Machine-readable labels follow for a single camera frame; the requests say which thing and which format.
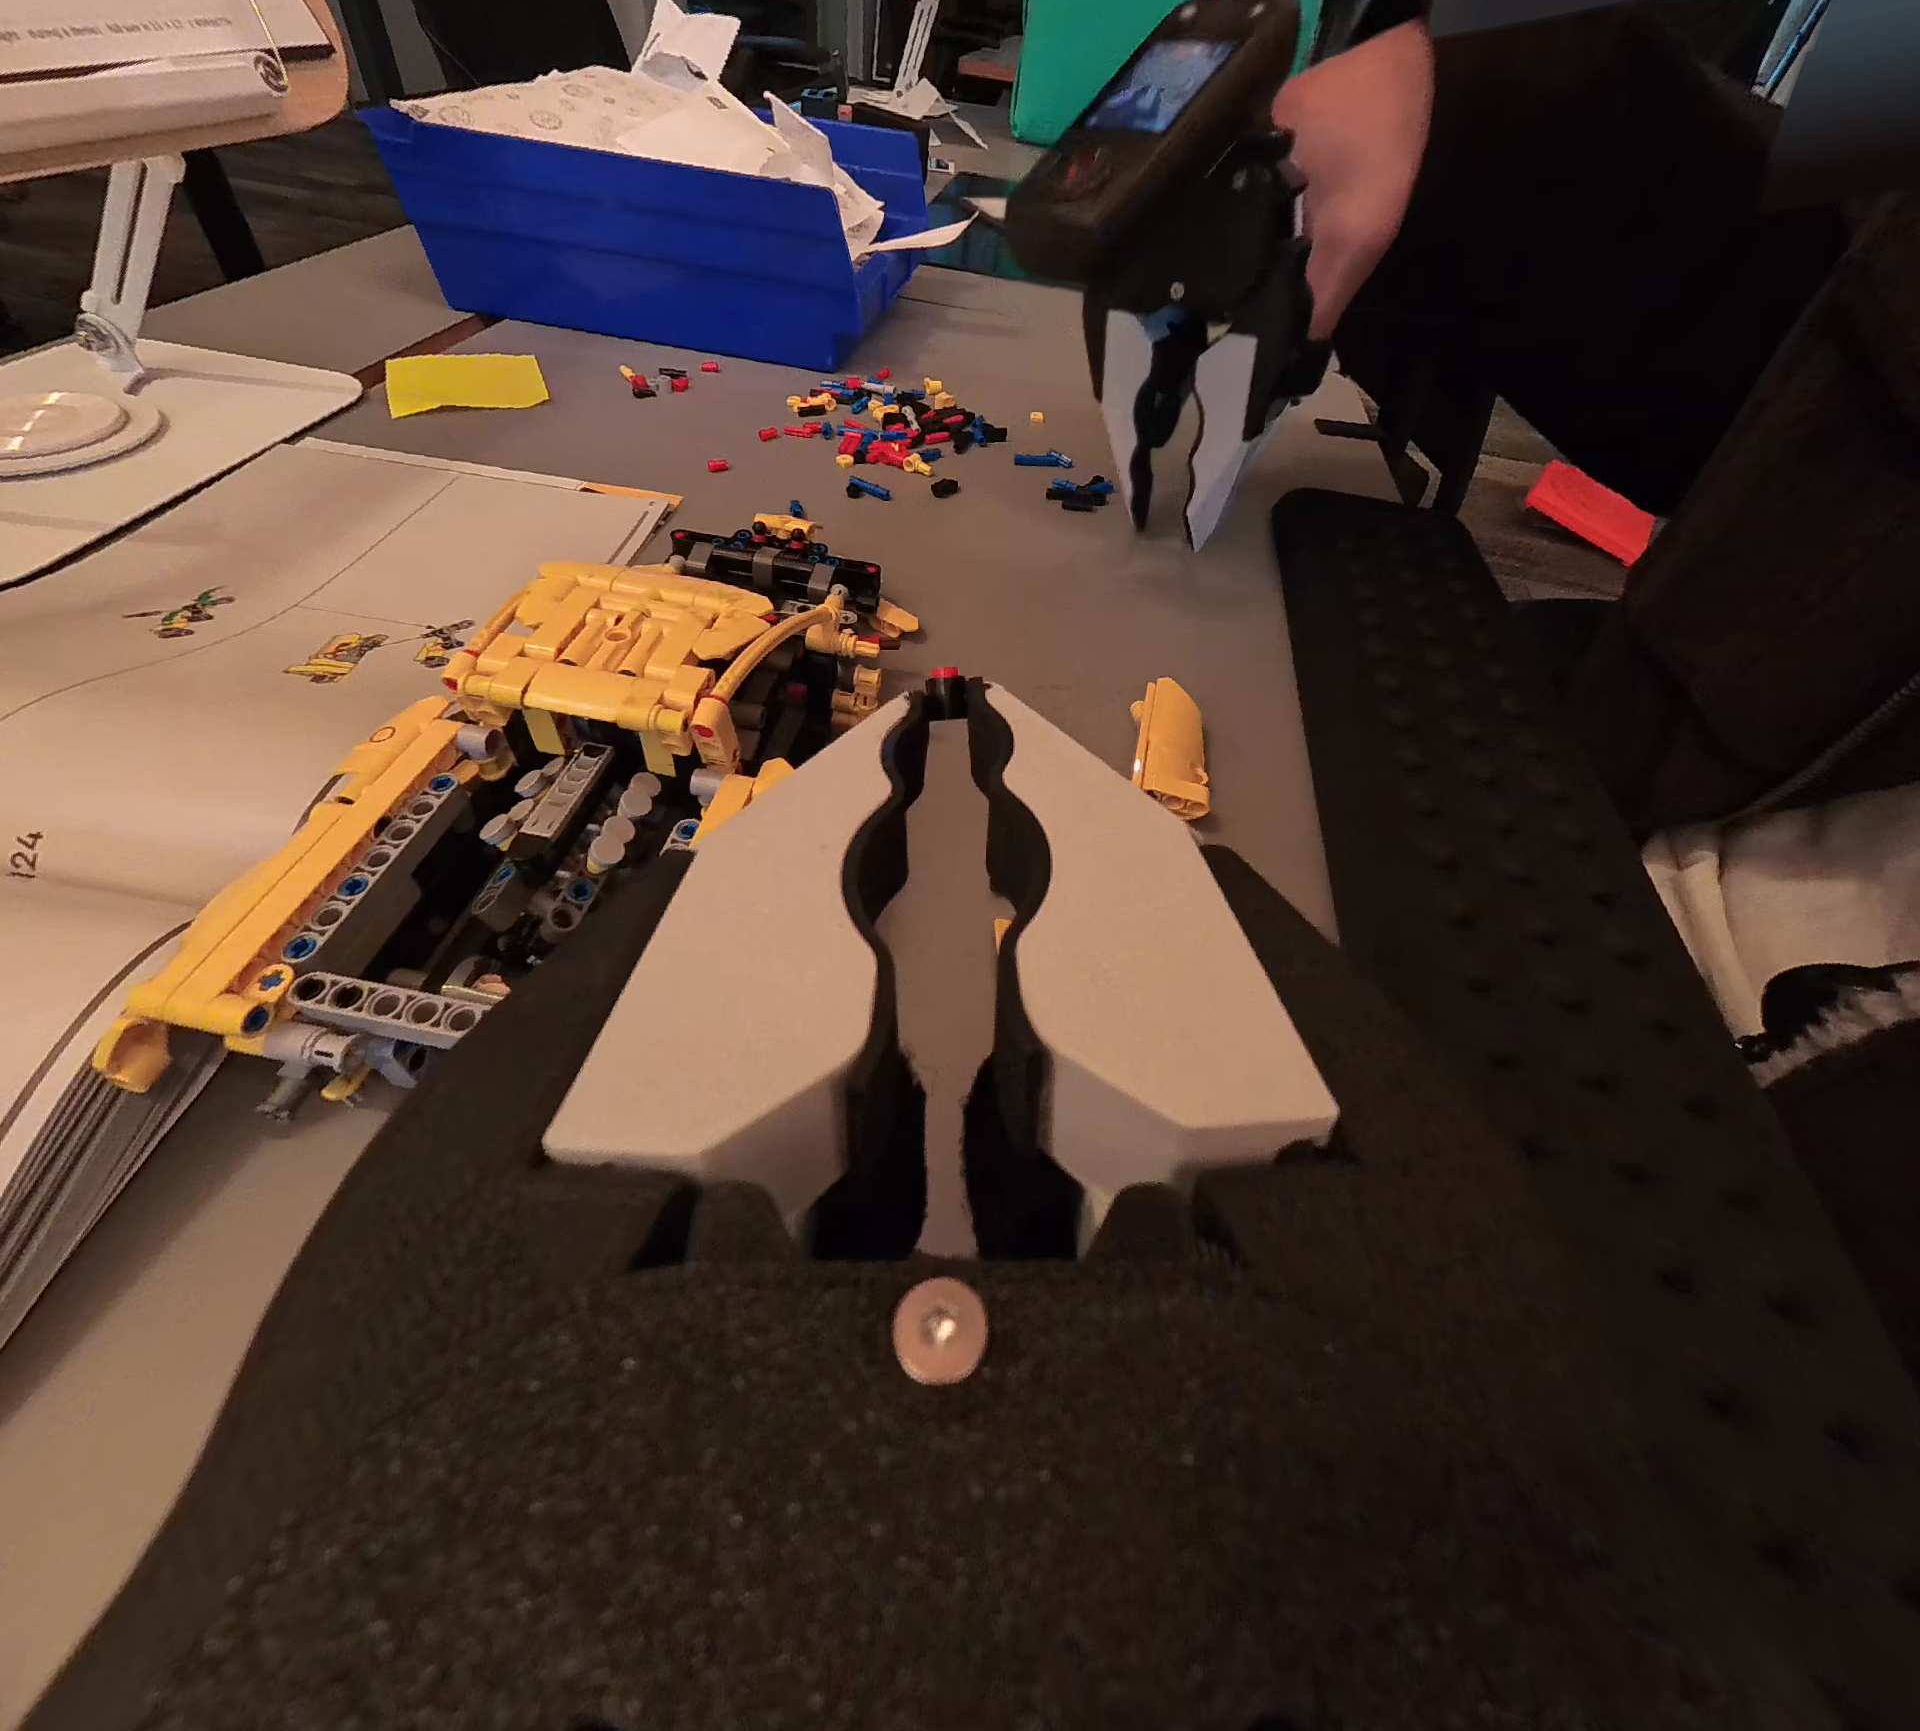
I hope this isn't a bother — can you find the person's right forearm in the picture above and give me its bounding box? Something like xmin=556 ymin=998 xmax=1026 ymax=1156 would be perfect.
xmin=1319 ymin=0 xmax=1801 ymax=518

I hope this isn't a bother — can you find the pile of small coloured pins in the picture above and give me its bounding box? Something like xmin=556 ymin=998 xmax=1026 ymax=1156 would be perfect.
xmin=746 ymin=370 xmax=1073 ymax=506

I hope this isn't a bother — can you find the yellow curved panel piece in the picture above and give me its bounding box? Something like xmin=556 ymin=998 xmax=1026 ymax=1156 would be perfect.
xmin=1128 ymin=678 xmax=1214 ymax=822

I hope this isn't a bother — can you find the grey desk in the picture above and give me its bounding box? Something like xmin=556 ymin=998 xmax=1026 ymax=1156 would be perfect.
xmin=0 ymin=216 xmax=1398 ymax=1464

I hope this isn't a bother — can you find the white document stand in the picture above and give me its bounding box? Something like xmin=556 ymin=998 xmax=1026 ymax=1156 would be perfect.
xmin=0 ymin=148 xmax=366 ymax=594

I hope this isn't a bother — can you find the yellow toy brick car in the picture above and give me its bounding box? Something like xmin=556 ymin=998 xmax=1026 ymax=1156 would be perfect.
xmin=91 ymin=504 xmax=923 ymax=1118

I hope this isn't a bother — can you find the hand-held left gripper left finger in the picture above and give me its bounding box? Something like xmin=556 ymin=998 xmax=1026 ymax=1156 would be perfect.
xmin=542 ymin=694 xmax=929 ymax=1260

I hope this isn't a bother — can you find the person's fleece jacket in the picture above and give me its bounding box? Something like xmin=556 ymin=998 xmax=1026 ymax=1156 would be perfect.
xmin=1573 ymin=186 xmax=1920 ymax=1088

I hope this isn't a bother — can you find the open instruction booklet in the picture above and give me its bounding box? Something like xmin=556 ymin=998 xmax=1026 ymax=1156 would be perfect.
xmin=0 ymin=438 xmax=683 ymax=1344

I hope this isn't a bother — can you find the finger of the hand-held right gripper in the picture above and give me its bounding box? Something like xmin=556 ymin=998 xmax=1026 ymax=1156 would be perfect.
xmin=1101 ymin=310 xmax=1206 ymax=536
xmin=1184 ymin=330 xmax=1292 ymax=556

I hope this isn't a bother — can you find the red flat object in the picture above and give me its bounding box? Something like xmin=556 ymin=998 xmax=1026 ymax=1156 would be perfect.
xmin=1522 ymin=460 xmax=1660 ymax=566

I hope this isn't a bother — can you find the yellow sticky note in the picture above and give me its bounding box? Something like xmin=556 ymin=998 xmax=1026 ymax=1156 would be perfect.
xmin=383 ymin=352 xmax=550 ymax=420

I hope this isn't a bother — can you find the person's right hand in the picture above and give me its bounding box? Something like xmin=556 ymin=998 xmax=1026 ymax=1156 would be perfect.
xmin=1272 ymin=18 xmax=1438 ymax=342

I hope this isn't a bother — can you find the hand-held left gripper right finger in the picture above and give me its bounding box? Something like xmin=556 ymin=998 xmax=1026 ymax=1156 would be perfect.
xmin=966 ymin=682 xmax=1340 ymax=1256

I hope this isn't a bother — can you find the heap of white paper bags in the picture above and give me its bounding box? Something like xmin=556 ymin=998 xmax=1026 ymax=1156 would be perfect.
xmin=390 ymin=0 xmax=979 ymax=264

